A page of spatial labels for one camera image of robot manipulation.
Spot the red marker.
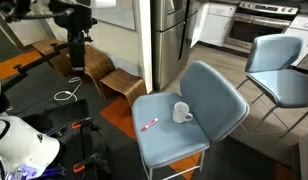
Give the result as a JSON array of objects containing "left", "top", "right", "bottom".
[{"left": 141, "top": 118, "right": 158, "bottom": 131}]

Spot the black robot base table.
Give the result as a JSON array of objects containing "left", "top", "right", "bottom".
[{"left": 24, "top": 99, "right": 102, "bottom": 180}]

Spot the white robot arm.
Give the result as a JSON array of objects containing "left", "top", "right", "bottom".
[{"left": 0, "top": 81, "right": 61, "bottom": 180}]

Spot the white mug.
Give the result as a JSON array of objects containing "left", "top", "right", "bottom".
[{"left": 172, "top": 102, "right": 193, "bottom": 123}]

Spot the curved wooden stool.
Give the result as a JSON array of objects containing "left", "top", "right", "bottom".
[
  {"left": 84, "top": 45, "right": 115, "bottom": 98},
  {"left": 32, "top": 38, "right": 73, "bottom": 77},
  {"left": 99, "top": 68, "right": 147, "bottom": 106}
]

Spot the blue padded chair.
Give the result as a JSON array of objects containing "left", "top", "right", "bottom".
[{"left": 132, "top": 61, "right": 249, "bottom": 180}]

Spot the stainless steel refrigerator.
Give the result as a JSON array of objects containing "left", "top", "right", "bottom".
[{"left": 151, "top": 0, "right": 201, "bottom": 90}]

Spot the orange black clamp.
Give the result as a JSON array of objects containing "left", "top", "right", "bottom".
[
  {"left": 71, "top": 117, "right": 100, "bottom": 131},
  {"left": 73, "top": 153, "right": 111, "bottom": 174}
]

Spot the white kitchen cabinet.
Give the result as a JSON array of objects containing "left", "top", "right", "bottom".
[{"left": 191, "top": 2, "right": 237, "bottom": 47}]

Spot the stainless steel oven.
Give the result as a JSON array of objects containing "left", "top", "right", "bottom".
[{"left": 225, "top": 0, "right": 300, "bottom": 49}]

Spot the white cable on floor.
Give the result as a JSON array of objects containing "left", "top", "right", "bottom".
[{"left": 53, "top": 76, "right": 84, "bottom": 103}]

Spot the black camera tripod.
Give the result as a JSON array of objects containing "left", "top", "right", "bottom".
[{"left": 0, "top": 0, "right": 97, "bottom": 74}]

